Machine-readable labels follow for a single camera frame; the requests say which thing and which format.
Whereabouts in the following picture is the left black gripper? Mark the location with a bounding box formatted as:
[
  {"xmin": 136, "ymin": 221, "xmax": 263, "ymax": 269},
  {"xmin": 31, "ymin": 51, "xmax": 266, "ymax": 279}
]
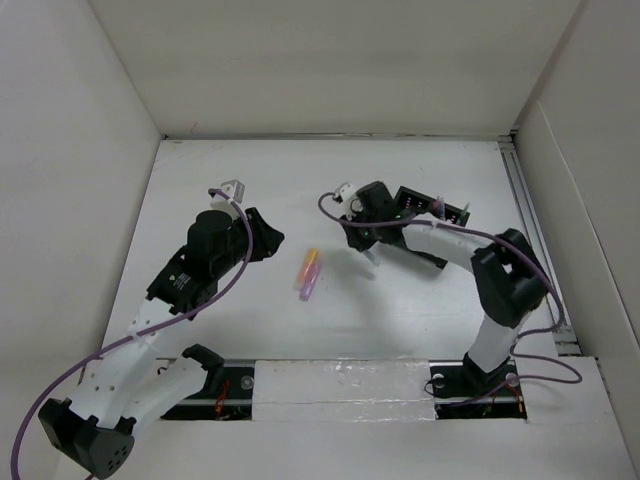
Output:
[{"xmin": 212, "ymin": 207, "xmax": 283, "ymax": 278}]

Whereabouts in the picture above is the pink highlighter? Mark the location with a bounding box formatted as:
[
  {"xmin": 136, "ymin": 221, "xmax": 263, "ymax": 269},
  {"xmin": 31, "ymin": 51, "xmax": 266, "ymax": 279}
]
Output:
[{"xmin": 299, "ymin": 261, "xmax": 322, "ymax": 301}]

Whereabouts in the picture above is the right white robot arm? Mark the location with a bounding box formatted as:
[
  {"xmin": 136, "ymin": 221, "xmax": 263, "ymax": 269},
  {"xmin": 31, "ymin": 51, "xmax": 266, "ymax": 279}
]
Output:
[{"xmin": 333, "ymin": 181, "xmax": 549, "ymax": 394}]

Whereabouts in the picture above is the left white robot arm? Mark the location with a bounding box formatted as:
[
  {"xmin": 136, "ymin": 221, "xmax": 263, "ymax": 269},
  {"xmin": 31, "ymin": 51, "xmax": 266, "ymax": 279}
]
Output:
[{"xmin": 38, "ymin": 208, "xmax": 285, "ymax": 479}]

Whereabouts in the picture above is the black two-slot pen holder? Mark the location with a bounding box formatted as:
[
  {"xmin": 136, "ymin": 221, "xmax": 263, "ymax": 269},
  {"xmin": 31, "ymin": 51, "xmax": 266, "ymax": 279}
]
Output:
[{"xmin": 394, "ymin": 185, "xmax": 472, "ymax": 274}]

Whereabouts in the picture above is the orange highlighter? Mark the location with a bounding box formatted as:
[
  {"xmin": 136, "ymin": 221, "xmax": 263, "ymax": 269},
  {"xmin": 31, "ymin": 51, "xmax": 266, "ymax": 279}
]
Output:
[{"xmin": 294, "ymin": 248, "xmax": 320, "ymax": 290}]

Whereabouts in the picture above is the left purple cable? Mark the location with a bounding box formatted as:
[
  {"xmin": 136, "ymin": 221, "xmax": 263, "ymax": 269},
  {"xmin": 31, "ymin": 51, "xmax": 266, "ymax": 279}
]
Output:
[{"xmin": 10, "ymin": 187, "xmax": 259, "ymax": 477}]

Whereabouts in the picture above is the purple cable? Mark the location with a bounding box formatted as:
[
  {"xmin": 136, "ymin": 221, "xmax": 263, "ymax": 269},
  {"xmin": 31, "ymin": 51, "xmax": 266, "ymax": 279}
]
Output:
[
  {"xmin": 10, "ymin": 187, "xmax": 259, "ymax": 477},
  {"xmin": 318, "ymin": 191, "xmax": 584, "ymax": 406}
]

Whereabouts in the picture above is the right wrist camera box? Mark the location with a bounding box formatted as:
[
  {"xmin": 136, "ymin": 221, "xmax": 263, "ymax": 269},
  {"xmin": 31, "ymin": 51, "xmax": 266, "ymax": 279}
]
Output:
[{"xmin": 332, "ymin": 182, "xmax": 358, "ymax": 204}]

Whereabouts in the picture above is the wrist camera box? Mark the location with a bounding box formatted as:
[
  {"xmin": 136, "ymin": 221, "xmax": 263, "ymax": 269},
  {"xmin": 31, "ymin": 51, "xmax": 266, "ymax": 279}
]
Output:
[
  {"xmin": 208, "ymin": 179, "xmax": 245, "ymax": 210},
  {"xmin": 332, "ymin": 182, "xmax": 358, "ymax": 204}
]

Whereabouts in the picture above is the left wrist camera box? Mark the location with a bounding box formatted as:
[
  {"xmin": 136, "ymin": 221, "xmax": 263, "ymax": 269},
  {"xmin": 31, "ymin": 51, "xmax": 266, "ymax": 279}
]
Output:
[{"xmin": 208, "ymin": 179, "xmax": 245, "ymax": 210}]

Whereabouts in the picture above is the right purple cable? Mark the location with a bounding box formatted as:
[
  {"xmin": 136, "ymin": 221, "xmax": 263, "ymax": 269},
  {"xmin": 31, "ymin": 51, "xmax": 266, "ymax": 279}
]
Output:
[{"xmin": 318, "ymin": 191, "xmax": 584, "ymax": 406}]

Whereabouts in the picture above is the aluminium rail right side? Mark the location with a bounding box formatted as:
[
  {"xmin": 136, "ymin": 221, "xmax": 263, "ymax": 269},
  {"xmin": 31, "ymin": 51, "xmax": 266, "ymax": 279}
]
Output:
[{"xmin": 498, "ymin": 139, "xmax": 582, "ymax": 356}]

